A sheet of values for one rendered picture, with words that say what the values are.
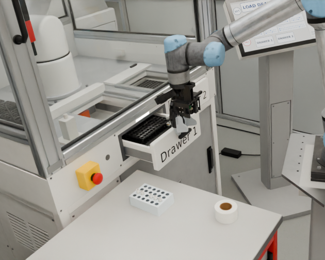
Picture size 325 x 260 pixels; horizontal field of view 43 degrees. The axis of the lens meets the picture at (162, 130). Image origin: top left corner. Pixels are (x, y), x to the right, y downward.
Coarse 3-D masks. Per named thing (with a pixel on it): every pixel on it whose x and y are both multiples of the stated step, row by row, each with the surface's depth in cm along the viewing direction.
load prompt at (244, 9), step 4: (260, 0) 205; (264, 0) 205; (268, 0) 205; (240, 4) 203; (244, 4) 203; (248, 4) 204; (252, 4) 204; (256, 4) 204; (260, 4) 204; (244, 8) 203; (248, 8) 203; (252, 8) 203
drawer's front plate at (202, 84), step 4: (200, 80) 185; (204, 80) 186; (196, 84) 182; (200, 84) 184; (204, 84) 187; (196, 88) 182; (200, 88) 184; (204, 88) 187; (208, 88) 190; (204, 92) 188; (208, 92) 191; (208, 96) 192; (200, 100) 186; (204, 100) 189; (200, 104) 187
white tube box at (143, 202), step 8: (144, 184) 141; (136, 192) 138; (144, 192) 137; (152, 192) 136; (160, 192) 136; (168, 192) 135; (136, 200) 135; (144, 200) 133; (152, 200) 133; (168, 200) 133; (144, 208) 134; (152, 208) 131; (160, 208) 131
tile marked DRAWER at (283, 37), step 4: (288, 32) 202; (292, 32) 202; (276, 36) 201; (280, 36) 201; (284, 36) 201; (288, 36) 201; (292, 36) 201; (280, 40) 200; (284, 40) 200; (288, 40) 201; (292, 40) 201
